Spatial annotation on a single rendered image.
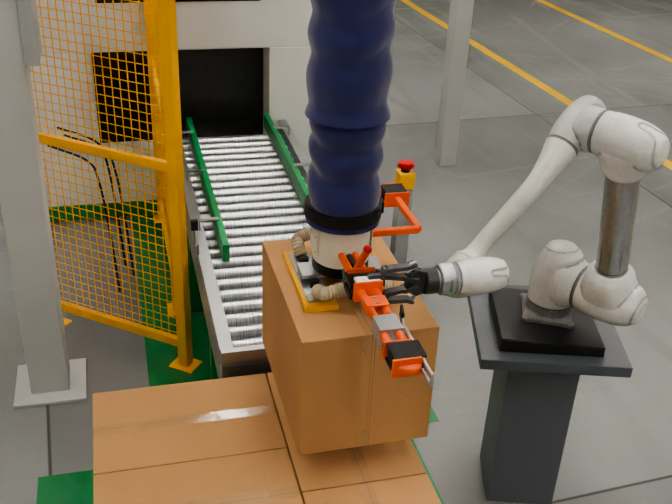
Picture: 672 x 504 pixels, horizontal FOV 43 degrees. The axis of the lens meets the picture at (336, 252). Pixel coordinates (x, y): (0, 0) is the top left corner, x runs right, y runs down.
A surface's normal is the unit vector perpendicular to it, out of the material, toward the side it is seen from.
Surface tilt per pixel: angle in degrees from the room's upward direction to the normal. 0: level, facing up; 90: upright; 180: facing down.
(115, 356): 0
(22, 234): 90
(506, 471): 90
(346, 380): 89
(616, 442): 0
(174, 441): 0
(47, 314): 90
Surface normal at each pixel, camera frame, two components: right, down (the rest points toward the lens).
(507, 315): 0.08, -0.88
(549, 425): -0.04, 0.48
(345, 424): 0.26, 0.47
